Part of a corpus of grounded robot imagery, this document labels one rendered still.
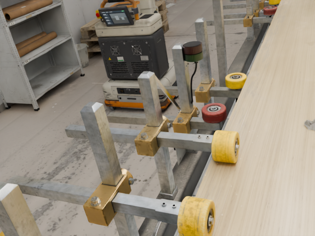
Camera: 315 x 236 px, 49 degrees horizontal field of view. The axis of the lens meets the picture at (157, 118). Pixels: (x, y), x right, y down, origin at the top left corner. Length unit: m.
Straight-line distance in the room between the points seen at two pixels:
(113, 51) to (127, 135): 2.14
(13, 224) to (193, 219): 0.31
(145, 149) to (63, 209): 1.47
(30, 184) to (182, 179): 0.51
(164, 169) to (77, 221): 1.24
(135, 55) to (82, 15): 2.30
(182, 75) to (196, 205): 0.57
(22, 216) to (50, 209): 1.81
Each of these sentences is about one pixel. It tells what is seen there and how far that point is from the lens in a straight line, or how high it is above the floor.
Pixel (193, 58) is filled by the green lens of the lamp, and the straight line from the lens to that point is 1.10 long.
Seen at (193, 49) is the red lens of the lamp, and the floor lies 1.10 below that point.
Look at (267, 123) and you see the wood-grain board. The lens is 1.06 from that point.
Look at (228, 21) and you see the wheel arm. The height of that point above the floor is 0.84.
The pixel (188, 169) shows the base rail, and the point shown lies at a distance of 1.23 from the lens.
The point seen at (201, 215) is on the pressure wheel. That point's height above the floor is 0.98.
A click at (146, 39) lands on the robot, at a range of 2.88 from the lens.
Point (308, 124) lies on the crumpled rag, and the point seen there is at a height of 0.91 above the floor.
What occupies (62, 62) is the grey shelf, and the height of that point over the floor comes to 0.17.
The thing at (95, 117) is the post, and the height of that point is 1.15.
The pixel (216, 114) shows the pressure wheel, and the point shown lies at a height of 0.91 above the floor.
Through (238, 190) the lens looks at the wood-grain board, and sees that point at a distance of 0.83.
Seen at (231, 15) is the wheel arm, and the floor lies 0.81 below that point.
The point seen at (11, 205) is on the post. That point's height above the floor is 1.14.
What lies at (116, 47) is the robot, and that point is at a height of 0.60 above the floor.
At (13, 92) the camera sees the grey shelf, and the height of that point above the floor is 0.21.
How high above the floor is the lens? 1.46
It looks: 29 degrees down
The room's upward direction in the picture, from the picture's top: 11 degrees counter-clockwise
